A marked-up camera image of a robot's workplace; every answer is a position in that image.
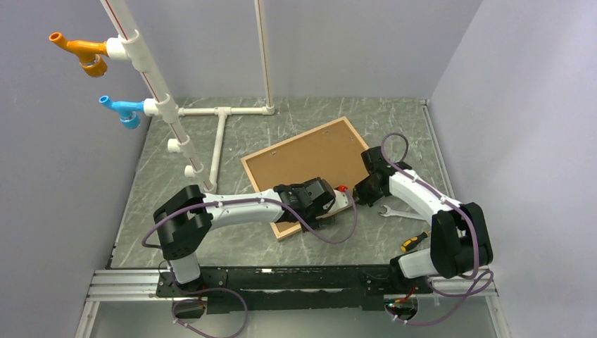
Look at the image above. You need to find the blue pipe fitting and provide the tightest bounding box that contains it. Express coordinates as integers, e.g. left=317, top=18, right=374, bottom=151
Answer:
left=99, top=95, right=144, bottom=130

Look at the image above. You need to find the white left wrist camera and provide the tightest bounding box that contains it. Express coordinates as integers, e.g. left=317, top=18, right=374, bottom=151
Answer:
left=322, top=186, right=352, bottom=218

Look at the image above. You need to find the wooden picture frame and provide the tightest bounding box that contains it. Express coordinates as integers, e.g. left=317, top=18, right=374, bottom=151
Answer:
left=240, top=116, right=370, bottom=242

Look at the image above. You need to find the orange pipe fitting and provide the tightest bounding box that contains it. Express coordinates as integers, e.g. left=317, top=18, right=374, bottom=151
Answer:
left=49, top=32, right=108, bottom=77

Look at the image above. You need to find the silver open-end wrench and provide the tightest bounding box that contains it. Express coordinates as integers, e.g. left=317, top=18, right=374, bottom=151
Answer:
left=378, top=205, right=425, bottom=221

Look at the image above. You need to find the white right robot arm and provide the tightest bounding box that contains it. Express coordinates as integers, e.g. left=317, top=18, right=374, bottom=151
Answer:
left=353, top=146, right=494, bottom=292

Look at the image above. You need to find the black yellow screwdriver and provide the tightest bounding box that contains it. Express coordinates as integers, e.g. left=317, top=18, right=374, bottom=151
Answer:
left=400, top=231, right=430, bottom=252

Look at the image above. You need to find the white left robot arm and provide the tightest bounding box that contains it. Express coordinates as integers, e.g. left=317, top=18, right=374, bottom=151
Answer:
left=153, top=177, right=349, bottom=296

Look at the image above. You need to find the white pvc pipe rack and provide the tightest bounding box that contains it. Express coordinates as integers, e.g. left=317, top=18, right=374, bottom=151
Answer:
left=101, top=1, right=275, bottom=192

